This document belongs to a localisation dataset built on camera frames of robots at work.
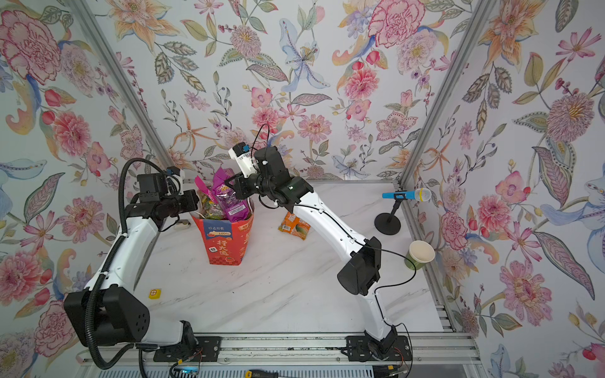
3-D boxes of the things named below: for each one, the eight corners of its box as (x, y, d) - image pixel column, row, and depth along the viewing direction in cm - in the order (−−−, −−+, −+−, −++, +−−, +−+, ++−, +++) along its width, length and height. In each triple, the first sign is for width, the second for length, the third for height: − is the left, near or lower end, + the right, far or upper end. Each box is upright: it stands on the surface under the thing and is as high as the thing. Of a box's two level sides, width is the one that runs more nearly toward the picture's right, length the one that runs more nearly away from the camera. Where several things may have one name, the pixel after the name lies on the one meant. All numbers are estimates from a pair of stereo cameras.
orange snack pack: (278, 229, 105) (277, 225, 103) (287, 215, 110) (287, 211, 108) (304, 240, 101) (304, 237, 99) (312, 225, 106) (313, 222, 104)
